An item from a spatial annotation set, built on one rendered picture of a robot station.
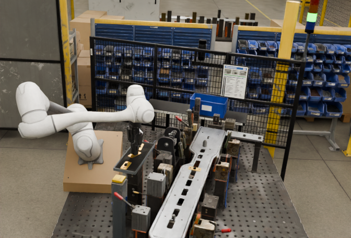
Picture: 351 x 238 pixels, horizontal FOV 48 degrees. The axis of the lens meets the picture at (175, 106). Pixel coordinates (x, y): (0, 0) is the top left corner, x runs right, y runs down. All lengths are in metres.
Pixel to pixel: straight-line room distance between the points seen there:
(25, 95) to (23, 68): 2.61
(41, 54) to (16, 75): 0.41
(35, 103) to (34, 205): 1.99
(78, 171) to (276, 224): 1.41
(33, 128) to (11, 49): 2.70
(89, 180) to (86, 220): 0.32
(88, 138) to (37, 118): 0.56
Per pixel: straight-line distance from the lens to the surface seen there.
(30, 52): 4.77
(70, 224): 2.69
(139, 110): 2.10
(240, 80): 3.42
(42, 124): 2.21
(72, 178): 2.93
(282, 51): 3.36
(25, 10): 4.66
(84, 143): 2.68
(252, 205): 2.91
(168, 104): 3.55
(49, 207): 4.03
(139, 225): 2.21
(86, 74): 5.63
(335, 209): 4.37
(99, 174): 2.90
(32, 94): 2.27
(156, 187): 2.35
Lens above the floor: 2.40
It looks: 23 degrees down
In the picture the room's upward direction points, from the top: 3 degrees clockwise
